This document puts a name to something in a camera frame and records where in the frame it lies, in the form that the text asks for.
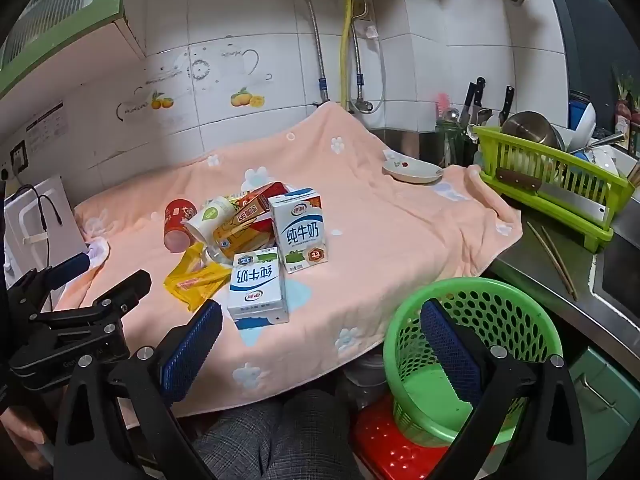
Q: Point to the wall power socket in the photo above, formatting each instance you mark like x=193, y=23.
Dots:
x=19, y=155

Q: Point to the clear plastic jar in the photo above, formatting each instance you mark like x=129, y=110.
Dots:
x=365, y=380

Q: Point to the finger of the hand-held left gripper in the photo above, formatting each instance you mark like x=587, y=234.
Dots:
x=125, y=290
x=72, y=264

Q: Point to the white appliance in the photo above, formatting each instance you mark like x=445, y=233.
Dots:
x=42, y=240

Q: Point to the orange fruit wall sticker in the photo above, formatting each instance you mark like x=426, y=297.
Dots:
x=246, y=97
x=162, y=101

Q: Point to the white paper cup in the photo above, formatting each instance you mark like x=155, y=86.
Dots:
x=210, y=217

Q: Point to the flat-lying blue white milk carton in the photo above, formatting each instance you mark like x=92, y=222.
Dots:
x=257, y=285

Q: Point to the white bowl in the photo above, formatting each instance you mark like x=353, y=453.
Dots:
x=586, y=122

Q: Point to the steel bowl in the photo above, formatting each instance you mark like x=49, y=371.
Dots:
x=530, y=127

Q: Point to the green framed wall cabinet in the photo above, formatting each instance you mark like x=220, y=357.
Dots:
x=50, y=15

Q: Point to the orange snack packet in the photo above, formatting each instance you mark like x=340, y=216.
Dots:
x=272, y=190

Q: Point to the yellow snack wrapper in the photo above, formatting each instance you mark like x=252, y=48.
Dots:
x=190, y=282

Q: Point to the red snack can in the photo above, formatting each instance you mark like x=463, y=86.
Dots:
x=177, y=220

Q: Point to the green cabinet drawer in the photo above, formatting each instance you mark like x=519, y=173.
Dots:
x=600, y=395

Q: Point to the wooden chopstick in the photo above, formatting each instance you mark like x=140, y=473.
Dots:
x=547, y=257
x=560, y=262

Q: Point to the peach flower-print blanket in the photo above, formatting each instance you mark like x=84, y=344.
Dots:
x=375, y=240

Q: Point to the green plastic dish rack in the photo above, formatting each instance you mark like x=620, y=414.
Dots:
x=505, y=152

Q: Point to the dark green utensil holder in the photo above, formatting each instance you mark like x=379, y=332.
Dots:
x=450, y=145

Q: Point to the pink utensil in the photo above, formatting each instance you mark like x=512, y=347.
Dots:
x=442, y=106

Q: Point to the white plate with red print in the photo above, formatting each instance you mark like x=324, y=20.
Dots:
x=412, y=170

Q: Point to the person's left hand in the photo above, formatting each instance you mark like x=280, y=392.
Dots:
x=20, y=432

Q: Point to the steel sink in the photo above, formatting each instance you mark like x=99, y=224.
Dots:
x=617, y=270

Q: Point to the orange drink carton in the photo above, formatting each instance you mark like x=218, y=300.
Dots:
x=245, y=220

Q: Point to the blue plastic container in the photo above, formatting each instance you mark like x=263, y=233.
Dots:
x=576, y=110

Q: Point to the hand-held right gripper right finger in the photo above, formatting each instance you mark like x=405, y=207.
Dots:
x=450, y=355

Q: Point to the green plastic basket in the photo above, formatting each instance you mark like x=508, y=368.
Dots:
x=500, y=310

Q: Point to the red plastic stool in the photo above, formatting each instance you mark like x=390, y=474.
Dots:
x=385, y=440

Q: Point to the person's leg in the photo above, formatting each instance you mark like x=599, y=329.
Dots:
x=260, y=435

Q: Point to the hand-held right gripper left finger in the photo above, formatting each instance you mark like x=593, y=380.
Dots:
x=192, y=355

